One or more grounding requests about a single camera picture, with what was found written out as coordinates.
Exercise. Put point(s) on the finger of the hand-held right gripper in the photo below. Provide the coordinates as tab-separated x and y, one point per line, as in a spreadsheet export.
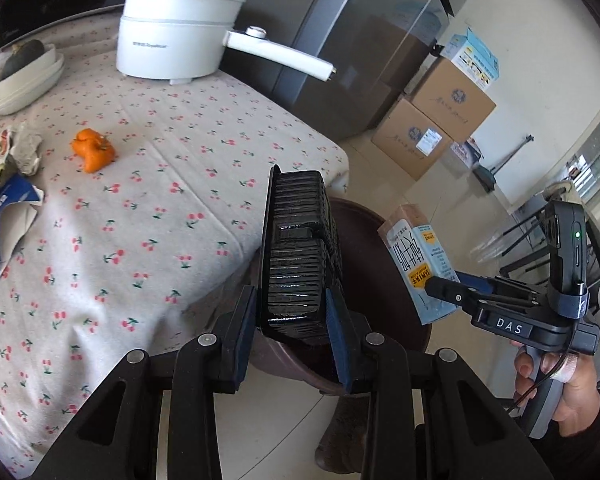
450	292
480	282

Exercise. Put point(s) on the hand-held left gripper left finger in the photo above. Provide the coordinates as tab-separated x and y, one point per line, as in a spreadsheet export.
245	330

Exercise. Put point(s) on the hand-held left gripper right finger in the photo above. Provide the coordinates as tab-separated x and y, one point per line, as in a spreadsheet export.
337	340

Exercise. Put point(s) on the light blue milk carton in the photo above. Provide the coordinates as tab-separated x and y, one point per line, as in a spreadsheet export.
420	255

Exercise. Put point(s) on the brown trash bin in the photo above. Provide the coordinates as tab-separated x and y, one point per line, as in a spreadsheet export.
361	255

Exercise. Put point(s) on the black plastic tray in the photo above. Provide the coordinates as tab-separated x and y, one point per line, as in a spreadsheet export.
300	260

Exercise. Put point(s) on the orange peel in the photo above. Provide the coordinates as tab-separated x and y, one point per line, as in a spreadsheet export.
94	151

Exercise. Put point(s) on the blue white cardboard box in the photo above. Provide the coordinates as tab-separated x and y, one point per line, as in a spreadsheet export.
0	210

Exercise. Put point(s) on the person's right hand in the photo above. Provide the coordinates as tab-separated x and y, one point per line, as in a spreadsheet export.
580	395

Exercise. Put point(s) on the black metal stand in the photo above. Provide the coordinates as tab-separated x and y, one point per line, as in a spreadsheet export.
522	230

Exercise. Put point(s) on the brown slipper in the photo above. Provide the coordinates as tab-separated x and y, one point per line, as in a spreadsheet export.
345	435

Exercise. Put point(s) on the glass door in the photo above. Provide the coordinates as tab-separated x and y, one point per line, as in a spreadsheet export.
597	160

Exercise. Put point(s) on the grey dustpan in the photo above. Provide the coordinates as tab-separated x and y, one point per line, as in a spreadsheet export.
487	177

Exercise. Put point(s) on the cherry print tablecloth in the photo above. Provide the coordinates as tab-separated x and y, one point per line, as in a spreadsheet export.
155	260

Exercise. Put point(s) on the small printed box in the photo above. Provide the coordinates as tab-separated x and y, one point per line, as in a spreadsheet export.
466	152

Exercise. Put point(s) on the brown cardboard box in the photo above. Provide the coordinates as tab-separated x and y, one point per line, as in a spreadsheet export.
455	102
405	140

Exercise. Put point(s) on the blue white carton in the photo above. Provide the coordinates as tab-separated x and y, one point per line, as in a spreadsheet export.
472	57

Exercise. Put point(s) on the grey refrigerator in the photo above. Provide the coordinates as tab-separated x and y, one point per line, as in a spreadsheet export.
355	35

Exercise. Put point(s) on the white electric pot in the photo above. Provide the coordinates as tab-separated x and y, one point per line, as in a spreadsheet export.
170	45

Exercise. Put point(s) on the stacked white bowls with squash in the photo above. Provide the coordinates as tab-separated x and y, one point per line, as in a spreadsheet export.
35	97

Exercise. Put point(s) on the white bowl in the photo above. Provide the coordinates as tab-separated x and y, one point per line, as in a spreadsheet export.
25	82

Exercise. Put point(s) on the green squash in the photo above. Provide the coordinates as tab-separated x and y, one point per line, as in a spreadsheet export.
22	57

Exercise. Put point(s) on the black microwave oven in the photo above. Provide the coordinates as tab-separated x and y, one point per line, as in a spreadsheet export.
55	5

